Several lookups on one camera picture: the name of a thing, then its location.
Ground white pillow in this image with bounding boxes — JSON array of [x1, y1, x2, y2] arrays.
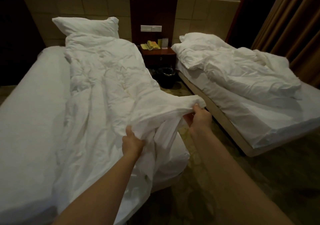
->
[[52, 17, 120, 39]]

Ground yellow telephone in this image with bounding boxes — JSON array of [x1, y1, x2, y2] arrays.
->
[[140, 41, 161, 51]]

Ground person's right hand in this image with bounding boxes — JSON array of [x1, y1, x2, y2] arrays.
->
[[183, 104, 213, 135]]

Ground person's right forearm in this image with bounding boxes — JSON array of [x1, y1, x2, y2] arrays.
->
[[189, 127, 296, 225]]

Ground dark wooden wall panel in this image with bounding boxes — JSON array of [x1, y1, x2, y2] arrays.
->
[[130, 0, 178, 47]]

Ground black trash bin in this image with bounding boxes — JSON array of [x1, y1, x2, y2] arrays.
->
[[158, 68, 177, 89]]

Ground person's left hand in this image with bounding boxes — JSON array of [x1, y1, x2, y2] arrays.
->
[[121, 126, 148, 159]]

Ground beige padded headboard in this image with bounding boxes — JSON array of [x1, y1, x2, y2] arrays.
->
[[17, 0, 241, 47]]

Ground white switch panel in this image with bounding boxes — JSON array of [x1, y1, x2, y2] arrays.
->
[[140, 25, 163, 33]]

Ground person's left forearm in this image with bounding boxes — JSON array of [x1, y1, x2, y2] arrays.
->
[[52, 152, 141, 225]]

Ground brown curtain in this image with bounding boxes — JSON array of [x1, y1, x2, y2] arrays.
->
[[251, 0, 320, 88]]

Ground white bed sheet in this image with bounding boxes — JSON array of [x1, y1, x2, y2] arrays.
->
[[0, 46, 191, 225]]

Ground dark wooden column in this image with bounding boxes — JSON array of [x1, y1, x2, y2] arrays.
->
[[225, 0, 286, 49], [0, 0, 46, 86]]

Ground reddish wooden nightstand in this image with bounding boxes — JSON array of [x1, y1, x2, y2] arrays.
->
[[137, 47, 177, 72]]

